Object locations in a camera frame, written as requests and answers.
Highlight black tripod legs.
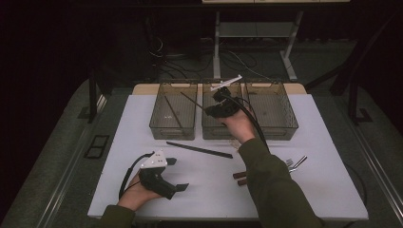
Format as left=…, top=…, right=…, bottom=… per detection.
left=304, top=15, right=397, bottom=97

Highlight black computer tower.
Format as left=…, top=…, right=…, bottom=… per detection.
left=163, top=12, right=202, bottom=60

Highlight person's right hand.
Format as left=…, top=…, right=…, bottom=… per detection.
left=218, top=107, right=257, bottom=145

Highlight white floor cable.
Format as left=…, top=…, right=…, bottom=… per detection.
left=227, top=49, right=271, bottom=81

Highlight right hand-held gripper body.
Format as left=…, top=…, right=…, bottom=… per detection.
left=210, top=74, right=243, bottom=118

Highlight clear brown plastic bin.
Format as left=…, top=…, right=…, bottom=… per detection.
left=201, top=81, right=248, bottom=141
left=148, top=82, right=199, bottom=142
left=243, top=81, right=299, bottom=141

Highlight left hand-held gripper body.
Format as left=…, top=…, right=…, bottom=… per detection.
left=138, top=149, right=178, bottom=200

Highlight white table mat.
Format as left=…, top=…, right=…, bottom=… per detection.
left=87, top=93, right=370, bottom=221

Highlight thin metal utensil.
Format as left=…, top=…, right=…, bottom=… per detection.
left=289, top=154, right=308, bottom=174

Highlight left hand-held gripper cable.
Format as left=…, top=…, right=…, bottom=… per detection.
left=118, top=151, right=155, bottom=200

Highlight metal floor rail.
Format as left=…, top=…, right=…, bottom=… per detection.
left=343, top=122, right=403, bottom=219
left=32, top=94, right=108, bottom=228

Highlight white metal desk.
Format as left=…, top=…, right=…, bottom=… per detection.
left=201, top=0, right=352, bottom=83

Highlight black stand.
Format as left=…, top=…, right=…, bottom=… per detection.
left=346, top=75, right=374, bottom=126
left=77, top=67, right=110, bottom=124

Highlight brown chopstick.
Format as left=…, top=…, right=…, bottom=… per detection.
left=163, top=94, right=185, bottom=131
left=180, top=90, right=211, bottom=111

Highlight black floor cable bundle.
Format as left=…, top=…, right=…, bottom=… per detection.
left=148, top=37, right=264, bottom=80

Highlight fork with wooden handle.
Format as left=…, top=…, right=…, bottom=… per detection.
left=233, top=158, right=297, bottom=180

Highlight person's left hand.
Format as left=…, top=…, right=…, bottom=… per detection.
left=117, top=173, right=163, bottom=213

